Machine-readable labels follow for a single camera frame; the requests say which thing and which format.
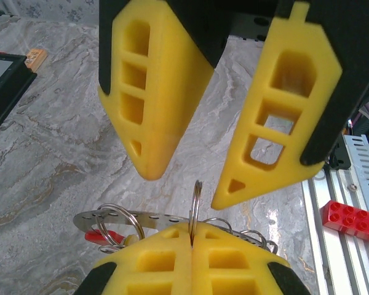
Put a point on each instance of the black and grey chessboard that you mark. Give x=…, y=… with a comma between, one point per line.
x=6, y=89

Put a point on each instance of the aluminium mounting rail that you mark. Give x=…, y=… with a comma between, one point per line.
x=335, y=261

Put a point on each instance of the small orange wooden block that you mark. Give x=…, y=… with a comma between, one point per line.
x=36, y=57

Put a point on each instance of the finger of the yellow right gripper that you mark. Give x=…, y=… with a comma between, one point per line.
x=323, y=92
x=172, y=92

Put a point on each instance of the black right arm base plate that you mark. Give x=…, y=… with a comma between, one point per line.
x=338, y=156

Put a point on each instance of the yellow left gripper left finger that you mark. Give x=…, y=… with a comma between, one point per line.
x=126, y=276

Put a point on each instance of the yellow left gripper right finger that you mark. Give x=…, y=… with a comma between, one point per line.
x=258, y=276

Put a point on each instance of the perforated metal key band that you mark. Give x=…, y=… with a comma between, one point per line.
x=160, y=218

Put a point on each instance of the yellow-headed key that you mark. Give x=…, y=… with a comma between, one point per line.
x=129, y=240

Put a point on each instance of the red toy building brick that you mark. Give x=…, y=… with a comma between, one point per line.
x=350, y=221

